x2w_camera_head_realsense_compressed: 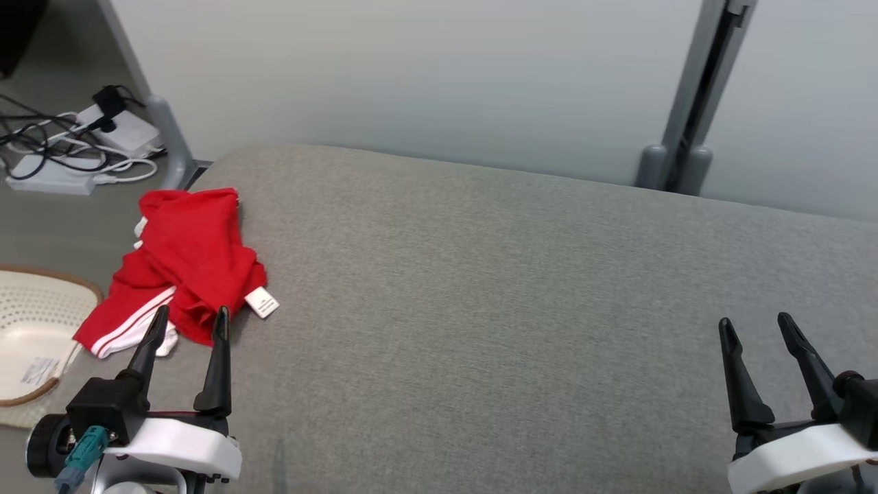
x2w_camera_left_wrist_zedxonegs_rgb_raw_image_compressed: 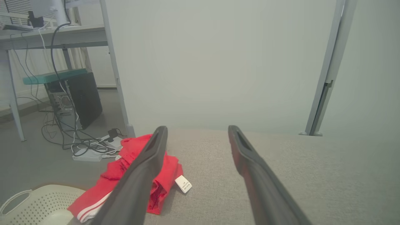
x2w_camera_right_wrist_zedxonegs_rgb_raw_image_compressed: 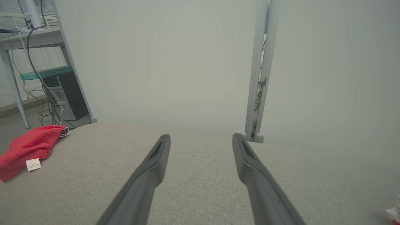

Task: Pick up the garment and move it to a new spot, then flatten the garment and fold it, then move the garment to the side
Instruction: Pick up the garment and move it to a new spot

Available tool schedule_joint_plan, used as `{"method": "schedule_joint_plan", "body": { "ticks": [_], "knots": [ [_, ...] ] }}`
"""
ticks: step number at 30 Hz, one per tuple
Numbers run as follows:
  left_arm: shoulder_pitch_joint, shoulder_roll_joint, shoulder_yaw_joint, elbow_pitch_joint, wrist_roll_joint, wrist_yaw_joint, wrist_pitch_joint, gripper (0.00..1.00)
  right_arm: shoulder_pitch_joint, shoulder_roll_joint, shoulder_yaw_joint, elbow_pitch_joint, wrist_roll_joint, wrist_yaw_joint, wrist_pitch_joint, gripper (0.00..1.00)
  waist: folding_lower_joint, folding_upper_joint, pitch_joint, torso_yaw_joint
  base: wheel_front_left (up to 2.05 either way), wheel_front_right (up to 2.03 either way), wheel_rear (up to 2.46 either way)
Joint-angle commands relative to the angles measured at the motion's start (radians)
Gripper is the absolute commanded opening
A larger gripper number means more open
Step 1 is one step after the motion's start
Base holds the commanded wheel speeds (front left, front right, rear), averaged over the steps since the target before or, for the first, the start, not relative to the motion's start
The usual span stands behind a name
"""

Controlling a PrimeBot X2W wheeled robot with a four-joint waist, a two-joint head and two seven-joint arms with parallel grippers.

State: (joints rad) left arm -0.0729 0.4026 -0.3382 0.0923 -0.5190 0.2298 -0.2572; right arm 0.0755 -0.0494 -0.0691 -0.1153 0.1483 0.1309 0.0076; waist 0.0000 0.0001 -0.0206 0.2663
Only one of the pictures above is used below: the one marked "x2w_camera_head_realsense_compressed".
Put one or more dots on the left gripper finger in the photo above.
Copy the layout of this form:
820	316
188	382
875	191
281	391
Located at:
149	357
218	377

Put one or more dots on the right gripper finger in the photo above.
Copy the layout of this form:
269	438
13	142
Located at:
748	405
820	387

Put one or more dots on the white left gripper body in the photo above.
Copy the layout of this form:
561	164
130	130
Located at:
178	442

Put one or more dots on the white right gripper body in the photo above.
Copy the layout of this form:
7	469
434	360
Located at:
789	460

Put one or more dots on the red jersey with white sleeves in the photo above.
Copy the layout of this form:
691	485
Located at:
199	254

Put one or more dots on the white laundry basket brown rim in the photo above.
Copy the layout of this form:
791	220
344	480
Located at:
34	315

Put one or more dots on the long white power strip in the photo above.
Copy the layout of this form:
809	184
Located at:
48	180

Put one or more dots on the grey slanted partition leg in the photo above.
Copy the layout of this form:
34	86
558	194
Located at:
171	137

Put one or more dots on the white power adapter box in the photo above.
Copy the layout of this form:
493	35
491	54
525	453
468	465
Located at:
130	134

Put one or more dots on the black power plug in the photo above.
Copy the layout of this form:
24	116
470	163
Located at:
110	103

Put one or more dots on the black object on floor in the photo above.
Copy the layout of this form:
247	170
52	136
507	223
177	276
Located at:
17	31

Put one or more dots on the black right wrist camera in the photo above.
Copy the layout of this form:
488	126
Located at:
861	408

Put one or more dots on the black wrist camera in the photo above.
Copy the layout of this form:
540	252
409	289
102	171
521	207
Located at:
103	408
861	408

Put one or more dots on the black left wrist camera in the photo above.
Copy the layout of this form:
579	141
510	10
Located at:
103	408

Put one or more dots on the grey double partition post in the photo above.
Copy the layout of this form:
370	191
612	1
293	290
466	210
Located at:
680	103

